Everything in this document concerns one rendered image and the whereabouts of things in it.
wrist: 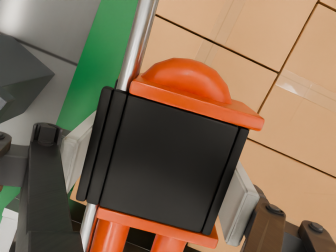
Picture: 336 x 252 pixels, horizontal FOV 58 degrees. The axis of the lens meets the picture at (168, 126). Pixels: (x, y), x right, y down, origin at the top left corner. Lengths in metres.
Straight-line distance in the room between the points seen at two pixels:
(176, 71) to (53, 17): 1.32
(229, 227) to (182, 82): 0.08
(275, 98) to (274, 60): 0.10
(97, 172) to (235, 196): 0.08
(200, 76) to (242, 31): 0.69
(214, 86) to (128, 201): 0.08
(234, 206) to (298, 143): 0.80
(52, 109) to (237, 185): 1.39
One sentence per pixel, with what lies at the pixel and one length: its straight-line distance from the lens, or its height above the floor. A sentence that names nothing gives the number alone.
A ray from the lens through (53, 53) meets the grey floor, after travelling 1.48.
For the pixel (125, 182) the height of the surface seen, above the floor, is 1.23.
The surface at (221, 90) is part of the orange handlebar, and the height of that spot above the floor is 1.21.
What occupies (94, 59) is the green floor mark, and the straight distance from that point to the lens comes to 1.43.
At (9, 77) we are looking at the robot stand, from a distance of 1.17.
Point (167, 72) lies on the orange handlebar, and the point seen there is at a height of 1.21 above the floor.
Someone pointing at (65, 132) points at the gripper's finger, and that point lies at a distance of 0.18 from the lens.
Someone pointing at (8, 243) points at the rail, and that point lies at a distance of 1.09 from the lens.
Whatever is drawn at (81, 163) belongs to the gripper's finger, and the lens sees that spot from 0.17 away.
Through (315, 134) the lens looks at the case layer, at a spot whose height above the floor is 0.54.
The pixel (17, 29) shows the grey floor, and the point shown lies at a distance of 1.54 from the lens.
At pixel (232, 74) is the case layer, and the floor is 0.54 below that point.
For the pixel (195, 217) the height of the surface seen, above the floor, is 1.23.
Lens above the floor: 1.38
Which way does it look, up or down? 75 degrees down
